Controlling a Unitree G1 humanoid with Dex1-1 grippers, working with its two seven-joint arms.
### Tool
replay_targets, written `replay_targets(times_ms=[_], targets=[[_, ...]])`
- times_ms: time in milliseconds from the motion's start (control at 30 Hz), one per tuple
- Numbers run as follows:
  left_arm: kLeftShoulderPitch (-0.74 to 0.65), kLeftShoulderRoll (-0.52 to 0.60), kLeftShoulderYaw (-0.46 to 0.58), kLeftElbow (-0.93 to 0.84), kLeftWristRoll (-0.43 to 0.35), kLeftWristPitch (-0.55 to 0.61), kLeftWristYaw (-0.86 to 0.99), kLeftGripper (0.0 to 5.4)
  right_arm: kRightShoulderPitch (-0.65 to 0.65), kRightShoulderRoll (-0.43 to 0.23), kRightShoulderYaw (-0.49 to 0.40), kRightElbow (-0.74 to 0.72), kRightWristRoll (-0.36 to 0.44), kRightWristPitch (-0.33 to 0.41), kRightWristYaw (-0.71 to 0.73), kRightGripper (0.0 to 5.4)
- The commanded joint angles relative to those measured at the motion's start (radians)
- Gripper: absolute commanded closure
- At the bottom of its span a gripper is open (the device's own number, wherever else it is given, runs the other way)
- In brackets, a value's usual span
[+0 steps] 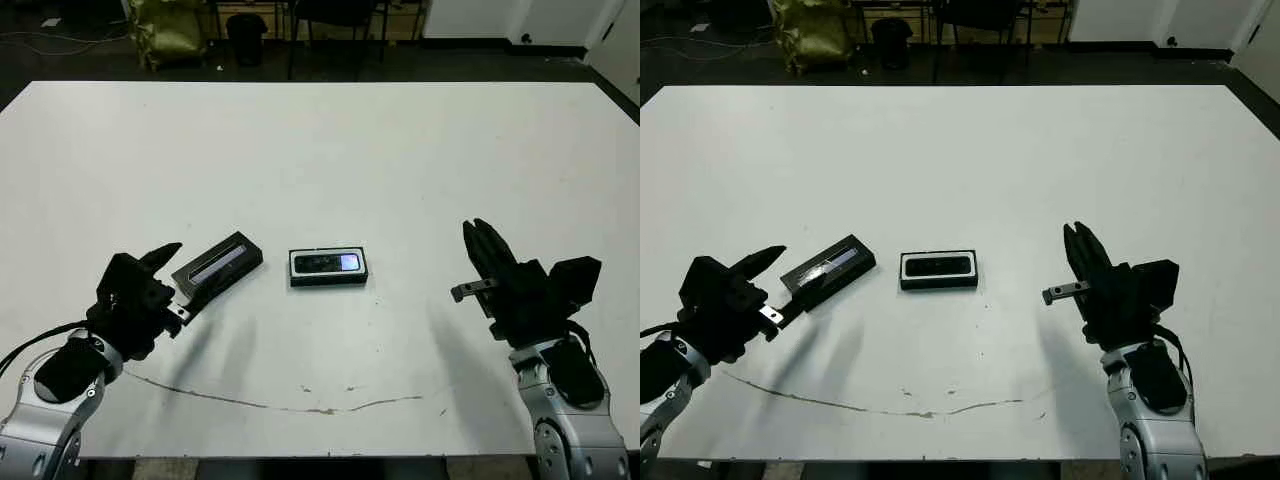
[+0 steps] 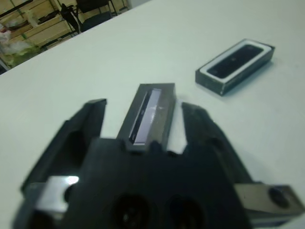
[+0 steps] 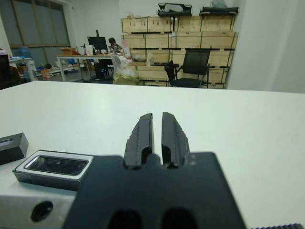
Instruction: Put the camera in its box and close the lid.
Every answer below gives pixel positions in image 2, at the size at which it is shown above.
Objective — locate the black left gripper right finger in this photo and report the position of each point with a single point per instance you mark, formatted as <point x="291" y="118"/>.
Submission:
<point x="205" y="133"/>

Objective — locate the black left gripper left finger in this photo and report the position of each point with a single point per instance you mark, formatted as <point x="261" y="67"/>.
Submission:
<point x="71" y="138"/>

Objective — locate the black box lid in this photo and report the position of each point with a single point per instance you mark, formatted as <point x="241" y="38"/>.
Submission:
<point x="162" y="114"/>

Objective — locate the black bar-shaped camera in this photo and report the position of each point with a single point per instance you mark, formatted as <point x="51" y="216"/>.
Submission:
<point x="236" y="60"/>

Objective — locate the black box with white tray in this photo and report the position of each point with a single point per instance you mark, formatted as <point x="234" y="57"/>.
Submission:
<point x="214" y="83"/>

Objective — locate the yellow-green bag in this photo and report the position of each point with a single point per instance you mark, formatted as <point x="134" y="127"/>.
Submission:
<point x="21" y="51"/>

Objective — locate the wooden crate stack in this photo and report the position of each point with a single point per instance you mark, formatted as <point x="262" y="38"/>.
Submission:
<point x="43" y="33"/>

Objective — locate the white plastic bag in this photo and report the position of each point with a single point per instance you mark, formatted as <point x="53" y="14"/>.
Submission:
<point x="4" y="40"/>

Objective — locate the black mesh office chair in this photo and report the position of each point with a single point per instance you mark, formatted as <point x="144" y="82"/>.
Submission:
<point x="95" y="21"/>

